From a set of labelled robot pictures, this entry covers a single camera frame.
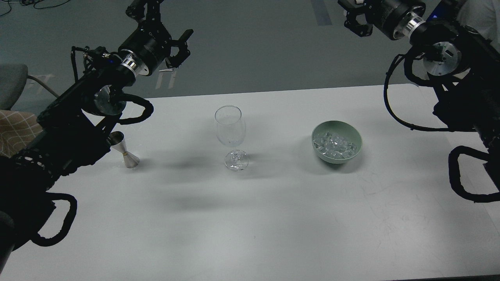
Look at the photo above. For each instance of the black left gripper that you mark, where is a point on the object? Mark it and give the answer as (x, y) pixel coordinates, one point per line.
(150, 44)

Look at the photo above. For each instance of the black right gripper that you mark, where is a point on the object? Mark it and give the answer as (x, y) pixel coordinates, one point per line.
(385, 15)

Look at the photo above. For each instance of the steel double cocktail jigger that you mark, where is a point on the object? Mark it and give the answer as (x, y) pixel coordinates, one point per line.
(117, 142)

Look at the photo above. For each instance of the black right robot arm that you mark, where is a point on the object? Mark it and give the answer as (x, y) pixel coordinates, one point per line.
(455, 60)

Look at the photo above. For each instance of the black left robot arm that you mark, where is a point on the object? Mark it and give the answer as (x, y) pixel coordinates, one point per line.
(76, 129)

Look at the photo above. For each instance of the clear wine glass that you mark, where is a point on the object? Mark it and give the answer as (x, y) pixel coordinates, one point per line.
(230, 131)

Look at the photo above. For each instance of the pile of clear ice cubes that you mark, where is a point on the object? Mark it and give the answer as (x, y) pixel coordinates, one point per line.
(335, 146)

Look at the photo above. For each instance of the green bowl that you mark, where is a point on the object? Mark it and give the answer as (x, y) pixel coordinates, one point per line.
(343, 129)

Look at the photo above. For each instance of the grey chair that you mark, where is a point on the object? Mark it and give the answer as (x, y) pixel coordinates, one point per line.
(13, 78)

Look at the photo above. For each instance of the tan checkered cushion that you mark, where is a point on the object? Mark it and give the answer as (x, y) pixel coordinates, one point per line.
(17, 130)

